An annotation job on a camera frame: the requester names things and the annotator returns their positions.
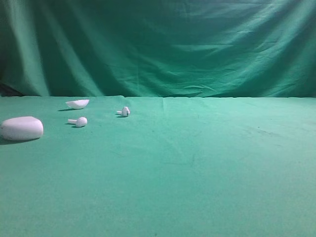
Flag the white bluetooth earbud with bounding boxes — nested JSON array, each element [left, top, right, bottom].
[[117, 106, 130, 117], [68, 117, 87, 127]]

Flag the white earbud charging case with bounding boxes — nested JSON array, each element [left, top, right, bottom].
[[0, 117, 44, 141]]

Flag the green table cloth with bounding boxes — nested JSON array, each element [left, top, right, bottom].
[[0, 96, 316, 237]]

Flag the white case lid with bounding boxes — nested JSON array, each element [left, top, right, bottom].
[[66, 99, 89, 110]]

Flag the green backdrop curtain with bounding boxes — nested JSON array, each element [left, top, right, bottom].
[[0, 0, 316, 97]]

